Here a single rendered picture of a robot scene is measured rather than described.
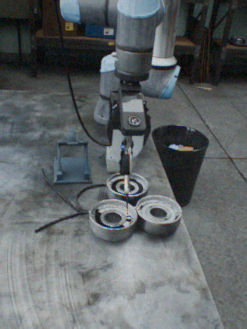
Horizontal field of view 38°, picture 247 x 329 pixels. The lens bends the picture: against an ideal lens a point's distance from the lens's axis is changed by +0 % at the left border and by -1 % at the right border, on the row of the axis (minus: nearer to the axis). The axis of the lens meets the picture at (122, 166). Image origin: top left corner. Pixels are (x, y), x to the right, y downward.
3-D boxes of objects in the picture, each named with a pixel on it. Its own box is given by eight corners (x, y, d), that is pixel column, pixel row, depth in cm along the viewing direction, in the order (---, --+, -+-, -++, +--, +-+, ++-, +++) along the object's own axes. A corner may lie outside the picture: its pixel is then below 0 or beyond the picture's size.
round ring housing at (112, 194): (117, 181, 98) (117, 167, 96) (152, 192, 94) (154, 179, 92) (98, 200, 90) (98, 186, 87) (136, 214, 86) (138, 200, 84)
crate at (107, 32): (128, 34, 436) (130, 15, 424) (130, 41, 403) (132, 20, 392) (85, 31, 431) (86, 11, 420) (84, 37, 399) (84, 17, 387)
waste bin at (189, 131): (201, 212, 219) (217, 151, 197) (148, 212, 215) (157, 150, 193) (187, 181, 248) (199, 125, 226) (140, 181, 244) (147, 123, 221)
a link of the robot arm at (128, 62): (157, 53, 68) (115, 52, 67) (154, 77, 70) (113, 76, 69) (148, 44, 74) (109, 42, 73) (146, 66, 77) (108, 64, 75)
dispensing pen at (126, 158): (123, 214, 79) (120, 137, 80) (119, 212, 83) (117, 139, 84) (132, 213, 79) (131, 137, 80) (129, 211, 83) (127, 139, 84)
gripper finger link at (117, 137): (116, 153, 86) (123, 118, 82) (120, 166, 81) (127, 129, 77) (104, 152, 86) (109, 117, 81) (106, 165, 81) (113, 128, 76)
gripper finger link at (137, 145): (138, 152, 87) (139, 117, 82) (143, 164, 82) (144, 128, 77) (126, 153, 87) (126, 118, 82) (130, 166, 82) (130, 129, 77)
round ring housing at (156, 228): (184, 217, 87) (187, 203, 85) (171, 244, 78) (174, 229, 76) (143, 203, 90) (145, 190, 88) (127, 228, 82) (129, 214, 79)
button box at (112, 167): (132, 172, 102) (134, 158, 99) (107, 172, 101) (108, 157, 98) (129, 158, 109) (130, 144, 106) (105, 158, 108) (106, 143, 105)
